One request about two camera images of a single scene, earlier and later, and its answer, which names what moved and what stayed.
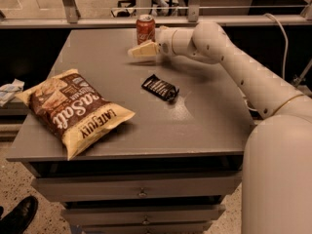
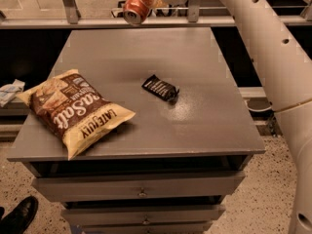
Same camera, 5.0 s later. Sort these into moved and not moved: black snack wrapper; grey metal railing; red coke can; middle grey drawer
Moved: red coke can
Not moved: middle grey drawer; grey metal railing; black snack wrapper
